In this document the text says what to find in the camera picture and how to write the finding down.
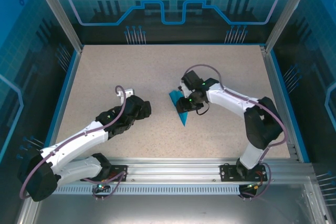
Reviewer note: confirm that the teal cloth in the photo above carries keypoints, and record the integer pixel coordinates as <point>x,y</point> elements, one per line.
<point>183,119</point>

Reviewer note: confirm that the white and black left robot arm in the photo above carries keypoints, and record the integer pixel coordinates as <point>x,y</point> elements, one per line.
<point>78,140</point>

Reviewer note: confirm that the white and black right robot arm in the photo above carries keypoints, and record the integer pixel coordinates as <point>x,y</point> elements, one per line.
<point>228,98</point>

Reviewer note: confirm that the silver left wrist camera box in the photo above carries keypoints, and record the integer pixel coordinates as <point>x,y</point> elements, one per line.
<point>127,93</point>

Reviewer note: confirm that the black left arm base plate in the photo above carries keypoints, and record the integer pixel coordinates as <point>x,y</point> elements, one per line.
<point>118,171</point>

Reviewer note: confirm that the long aluminium frame rail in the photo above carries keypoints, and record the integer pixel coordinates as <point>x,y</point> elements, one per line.
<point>173,169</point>

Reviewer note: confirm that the blue printed enclosure panel with gear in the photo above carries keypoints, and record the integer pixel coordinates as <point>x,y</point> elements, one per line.
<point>168,33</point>

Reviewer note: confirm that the short aluminium frame rail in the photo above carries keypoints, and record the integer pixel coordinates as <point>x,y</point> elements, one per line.
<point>270,77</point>

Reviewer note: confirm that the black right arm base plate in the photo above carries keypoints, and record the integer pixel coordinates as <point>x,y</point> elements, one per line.
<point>228,172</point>

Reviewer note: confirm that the blue printed enclosure side panel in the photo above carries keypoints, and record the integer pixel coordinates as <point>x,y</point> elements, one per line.
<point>315,77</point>
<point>26,77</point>

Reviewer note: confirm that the aluminium frame post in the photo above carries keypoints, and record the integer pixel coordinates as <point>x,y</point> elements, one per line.
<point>61,11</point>
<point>287,11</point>

